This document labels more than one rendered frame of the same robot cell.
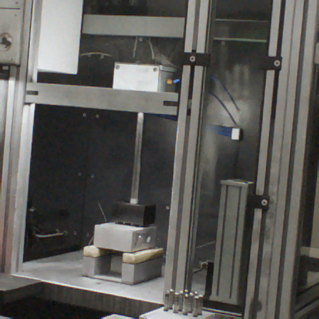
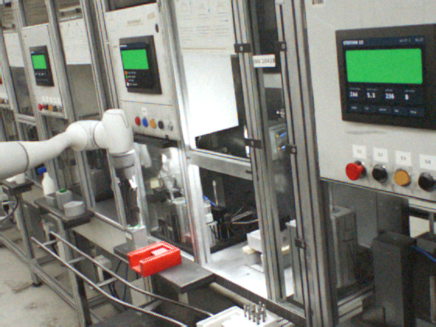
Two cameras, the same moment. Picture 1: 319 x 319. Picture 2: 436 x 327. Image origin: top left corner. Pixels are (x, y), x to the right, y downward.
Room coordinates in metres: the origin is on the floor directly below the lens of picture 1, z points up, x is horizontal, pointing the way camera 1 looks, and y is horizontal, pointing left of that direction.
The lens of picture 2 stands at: (0.26, -0.83, 1.77)
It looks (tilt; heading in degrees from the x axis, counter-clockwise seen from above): 15 degrees down; 33
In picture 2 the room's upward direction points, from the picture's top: 8 degrees counter-clockwise
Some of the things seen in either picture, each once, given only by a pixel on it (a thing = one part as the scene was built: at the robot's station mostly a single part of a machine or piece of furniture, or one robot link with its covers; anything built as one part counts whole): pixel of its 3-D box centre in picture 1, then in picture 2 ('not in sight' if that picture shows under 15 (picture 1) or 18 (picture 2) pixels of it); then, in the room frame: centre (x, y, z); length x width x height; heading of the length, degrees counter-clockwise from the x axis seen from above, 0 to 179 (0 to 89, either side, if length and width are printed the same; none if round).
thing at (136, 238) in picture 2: not in sight; (138, 239); (1.89, 0.61, 0.97); 0.08 x 0.08 x 0.12; 65
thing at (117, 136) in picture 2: not in sight; (114, 130); (1.89, 0.63, 1.41); 0.13 x 0.11 x 0.16; 90
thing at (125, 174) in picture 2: not in sight; (125, 177); (1.89, 0.62, 1.22); 0.08 x 0.07 x 0.09; 65
